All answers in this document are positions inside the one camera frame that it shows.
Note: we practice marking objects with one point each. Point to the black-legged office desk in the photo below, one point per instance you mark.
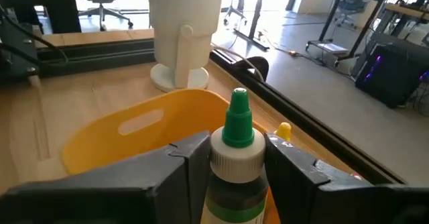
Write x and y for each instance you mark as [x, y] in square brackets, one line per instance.
[256, 12]

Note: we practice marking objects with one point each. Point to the yellow plastic bin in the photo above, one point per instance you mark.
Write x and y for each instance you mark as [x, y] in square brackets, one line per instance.
[187, 113]

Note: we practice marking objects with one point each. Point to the black desk leg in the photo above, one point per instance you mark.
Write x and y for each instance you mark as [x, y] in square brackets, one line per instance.
[60, 6]

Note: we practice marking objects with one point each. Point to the large yellow food coloring bottle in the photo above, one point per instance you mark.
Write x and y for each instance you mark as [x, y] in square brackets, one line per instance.
[284, 130]

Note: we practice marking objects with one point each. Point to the black computer tower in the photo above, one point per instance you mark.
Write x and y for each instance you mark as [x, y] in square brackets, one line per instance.
[388, 73]

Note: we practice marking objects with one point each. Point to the large red food coloring bottle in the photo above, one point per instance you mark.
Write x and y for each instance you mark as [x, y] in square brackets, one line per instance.
[356, 176]

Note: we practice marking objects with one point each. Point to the large green food coloring bottle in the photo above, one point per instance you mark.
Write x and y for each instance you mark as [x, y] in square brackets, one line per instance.
[238, 157]

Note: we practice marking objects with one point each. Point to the wooden-top office desk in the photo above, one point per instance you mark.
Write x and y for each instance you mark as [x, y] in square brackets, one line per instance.
[365, 33]

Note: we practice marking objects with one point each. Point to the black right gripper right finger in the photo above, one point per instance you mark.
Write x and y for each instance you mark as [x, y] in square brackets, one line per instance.
[335, 194]

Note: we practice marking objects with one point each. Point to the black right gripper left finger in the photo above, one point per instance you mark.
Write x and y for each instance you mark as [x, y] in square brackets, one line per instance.
[134, 187]

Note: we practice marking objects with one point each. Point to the black frame clamp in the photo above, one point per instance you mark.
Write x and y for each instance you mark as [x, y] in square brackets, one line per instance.
[258, 66]

